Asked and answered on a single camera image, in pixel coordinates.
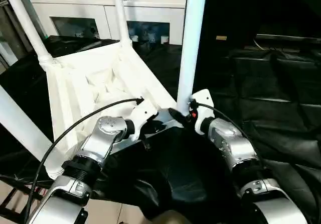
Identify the black work mat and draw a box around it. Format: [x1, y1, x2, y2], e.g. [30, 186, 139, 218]
[0, 33, 321, 223]

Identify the dark low shelf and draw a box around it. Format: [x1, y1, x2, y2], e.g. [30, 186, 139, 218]
[255, 33, 321, 49]

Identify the white cabinet with glass doors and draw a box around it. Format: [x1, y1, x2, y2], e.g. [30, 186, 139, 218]
[29, 0, 189, 47]

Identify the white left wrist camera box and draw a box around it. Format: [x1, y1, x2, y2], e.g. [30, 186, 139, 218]
[127, 99, 159, 139]

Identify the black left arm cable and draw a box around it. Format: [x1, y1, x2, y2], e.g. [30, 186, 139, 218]
[23, 97, 144, 220]

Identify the black stand frame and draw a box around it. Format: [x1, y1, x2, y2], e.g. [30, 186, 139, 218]
[0, 174, 51, 224]

